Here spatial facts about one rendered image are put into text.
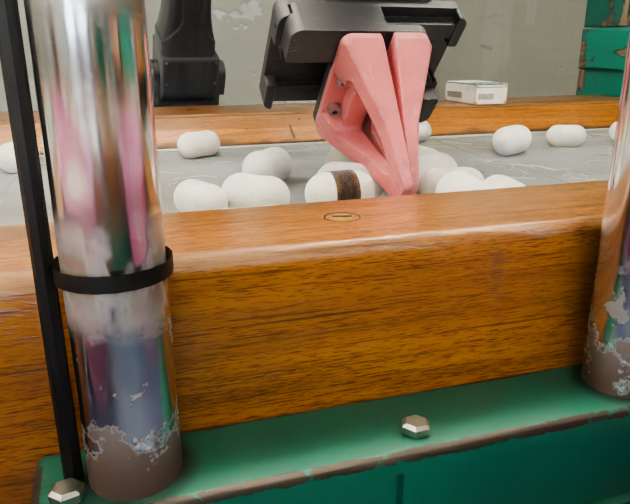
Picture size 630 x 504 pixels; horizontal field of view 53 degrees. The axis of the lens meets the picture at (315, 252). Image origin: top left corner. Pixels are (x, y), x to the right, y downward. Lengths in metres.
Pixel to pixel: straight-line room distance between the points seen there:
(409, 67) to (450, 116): 0.29
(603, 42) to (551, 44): 1.27
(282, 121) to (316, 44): 0.24
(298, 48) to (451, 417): 0.19
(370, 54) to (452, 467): 0.20
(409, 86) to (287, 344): 0.17
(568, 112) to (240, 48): 1.89
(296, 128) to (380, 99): 0.25
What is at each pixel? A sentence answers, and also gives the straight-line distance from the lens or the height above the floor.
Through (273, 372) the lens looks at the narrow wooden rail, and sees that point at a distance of 0.18.
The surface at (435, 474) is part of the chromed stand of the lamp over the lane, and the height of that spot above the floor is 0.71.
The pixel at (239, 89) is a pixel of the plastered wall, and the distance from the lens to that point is 2.47.
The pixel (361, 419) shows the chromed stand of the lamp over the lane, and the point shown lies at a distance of 0.19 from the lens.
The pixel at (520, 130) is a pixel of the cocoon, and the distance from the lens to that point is 0.49.
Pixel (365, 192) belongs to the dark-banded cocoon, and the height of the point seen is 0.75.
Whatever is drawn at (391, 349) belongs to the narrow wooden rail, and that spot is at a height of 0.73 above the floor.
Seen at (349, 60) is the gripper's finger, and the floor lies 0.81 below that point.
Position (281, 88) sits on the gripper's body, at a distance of 0.36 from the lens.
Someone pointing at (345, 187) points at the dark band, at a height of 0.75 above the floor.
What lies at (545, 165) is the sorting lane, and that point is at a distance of 0.46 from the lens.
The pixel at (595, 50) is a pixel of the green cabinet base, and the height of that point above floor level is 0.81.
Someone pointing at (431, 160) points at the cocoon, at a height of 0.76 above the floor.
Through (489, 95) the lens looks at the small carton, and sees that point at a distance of 0.64.
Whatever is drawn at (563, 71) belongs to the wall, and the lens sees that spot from 2.06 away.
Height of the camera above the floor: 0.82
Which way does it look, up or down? 18 degrees down
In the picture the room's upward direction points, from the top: straight up
